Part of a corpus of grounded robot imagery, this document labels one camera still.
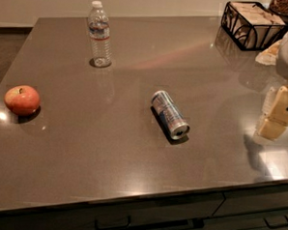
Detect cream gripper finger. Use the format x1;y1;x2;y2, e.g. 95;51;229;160
257;85;288;141

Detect silver blue redbull can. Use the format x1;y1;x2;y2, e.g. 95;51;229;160
152;91;189;140

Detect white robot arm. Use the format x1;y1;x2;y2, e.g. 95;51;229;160
256;31;288;141

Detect white napkins in basket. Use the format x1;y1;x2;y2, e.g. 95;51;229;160
230;2;285;49

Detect dark drawer right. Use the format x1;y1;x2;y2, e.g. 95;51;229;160
214;185;288;216

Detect dark drawer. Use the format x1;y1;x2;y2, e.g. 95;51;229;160
214;185;288;216
0;193;224;230

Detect dark drawer left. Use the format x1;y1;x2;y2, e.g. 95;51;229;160
0;193;224;230

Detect clear plastic water bottle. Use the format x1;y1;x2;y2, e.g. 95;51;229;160
88;0;112;68

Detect red apple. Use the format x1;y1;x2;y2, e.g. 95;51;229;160
4;85;41;116

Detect black wire napkin basket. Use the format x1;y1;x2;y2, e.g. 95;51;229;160
221;1;286;51

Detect black drawer handle right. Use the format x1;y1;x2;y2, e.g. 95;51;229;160
264;216;288;229

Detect black drawer handle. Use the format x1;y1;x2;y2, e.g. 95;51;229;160
94;215;131;230
264;216;288;229

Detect black drawer handle left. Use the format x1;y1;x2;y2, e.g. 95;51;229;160
94;215;131;230

